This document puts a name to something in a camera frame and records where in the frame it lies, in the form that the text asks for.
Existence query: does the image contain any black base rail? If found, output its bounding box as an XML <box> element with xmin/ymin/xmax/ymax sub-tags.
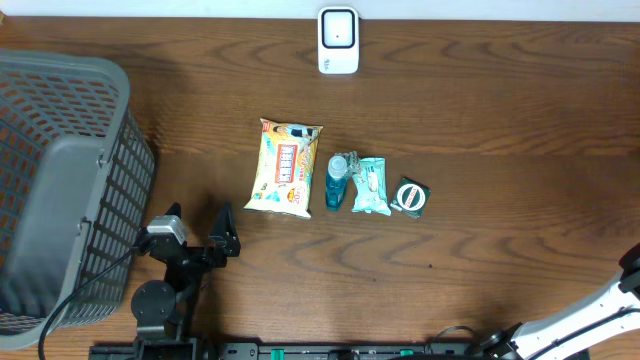
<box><xmin>88</xmin><ymin>343</ymin><xmax>473</xmax><ymax>360</ymax></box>

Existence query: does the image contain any white barcode scanner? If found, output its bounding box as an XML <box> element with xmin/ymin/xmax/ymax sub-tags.
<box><xmin>317</xmin><ymin>6</ymin><xmax>360</xmax><ymax>75</ymax></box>

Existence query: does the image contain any dark green round-logo box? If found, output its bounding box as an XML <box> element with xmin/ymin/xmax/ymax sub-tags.
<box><xmin>390</xmin><ymin>177</ymin><xmax>431</xmax><ymax>220</ymax></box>

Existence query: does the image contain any pale green small packet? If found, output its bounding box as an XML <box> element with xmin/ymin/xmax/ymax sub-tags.
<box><xmin>352</xmin><ymin>157</ymin><xmax>391</xmax><ymax>216</ymax></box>

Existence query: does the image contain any yellow wet wipes pack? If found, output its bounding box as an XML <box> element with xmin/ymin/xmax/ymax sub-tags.
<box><xmin>244</xmin><ymin>118</ymin><xmax>323</xmax><ymax>219</ymax></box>

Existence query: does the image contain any grey plastic shopping basket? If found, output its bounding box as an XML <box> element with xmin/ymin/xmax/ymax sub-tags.
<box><xmin>1</xmin><ymin>49</ymin><xmax>155</xmax><ymax>350</ymax></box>

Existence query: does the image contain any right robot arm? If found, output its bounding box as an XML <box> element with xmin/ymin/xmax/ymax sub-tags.
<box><xmin>466</xmin><ymin>246</ymin><xmax>639</xmax><ymax>360</ymax></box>

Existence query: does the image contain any teal spray bottle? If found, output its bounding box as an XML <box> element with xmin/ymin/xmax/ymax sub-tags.
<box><xmin>325</xmin><ymin>151</ymin><xmax>359</xmax><ymax>211</ymax></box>

